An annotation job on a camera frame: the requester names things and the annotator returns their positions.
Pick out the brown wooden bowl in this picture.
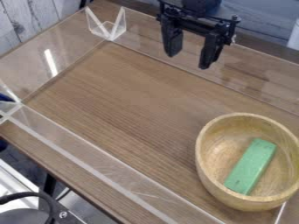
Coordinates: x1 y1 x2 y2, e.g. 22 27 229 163
195 113 299 211

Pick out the green rectangular block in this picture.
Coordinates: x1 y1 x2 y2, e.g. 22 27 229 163
225 138 277 195

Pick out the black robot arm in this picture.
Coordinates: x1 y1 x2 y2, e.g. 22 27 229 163
156 0 241 70

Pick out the black metal bracket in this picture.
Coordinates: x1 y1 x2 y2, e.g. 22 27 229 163
47 202 88 224

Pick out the black metal table leg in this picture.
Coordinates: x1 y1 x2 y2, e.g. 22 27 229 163
43 174 58 196

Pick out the clear acrylic table fence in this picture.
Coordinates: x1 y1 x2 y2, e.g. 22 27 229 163
0 2 299 224

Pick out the black cable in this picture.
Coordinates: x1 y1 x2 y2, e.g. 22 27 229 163
0 191 60 224

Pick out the clear acrylic corner bracket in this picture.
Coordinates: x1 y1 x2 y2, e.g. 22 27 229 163
84 7 127 41

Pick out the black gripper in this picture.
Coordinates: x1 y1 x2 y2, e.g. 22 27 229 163
158 0 241 69

